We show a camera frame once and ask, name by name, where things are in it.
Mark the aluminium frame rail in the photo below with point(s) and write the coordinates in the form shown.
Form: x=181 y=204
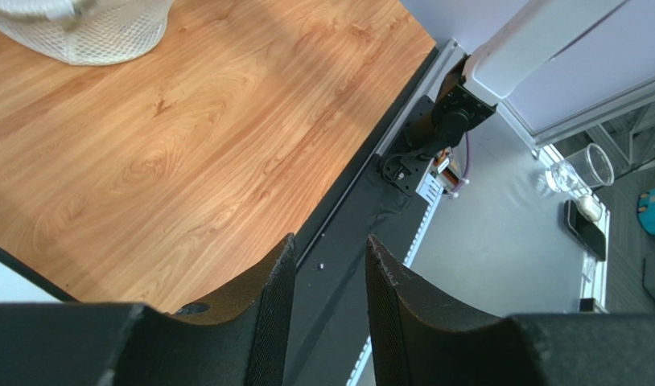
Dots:
x=500 y=246

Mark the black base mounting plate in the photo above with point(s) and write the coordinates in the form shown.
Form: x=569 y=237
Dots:
x=329 y=328

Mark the clear plastic cup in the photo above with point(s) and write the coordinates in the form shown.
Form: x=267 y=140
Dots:
x=589 y=167

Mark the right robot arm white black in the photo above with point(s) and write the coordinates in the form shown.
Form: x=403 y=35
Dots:
x=479 y=82

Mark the whiteboard with red writing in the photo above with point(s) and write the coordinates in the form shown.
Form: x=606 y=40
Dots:
x=21 y=284

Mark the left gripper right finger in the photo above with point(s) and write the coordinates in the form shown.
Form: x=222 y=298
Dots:
x=423 y=336

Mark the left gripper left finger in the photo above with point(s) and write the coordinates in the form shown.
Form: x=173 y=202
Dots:
x=235 y=335

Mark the black smartphone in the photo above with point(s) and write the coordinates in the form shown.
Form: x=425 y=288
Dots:
x=585 y=231

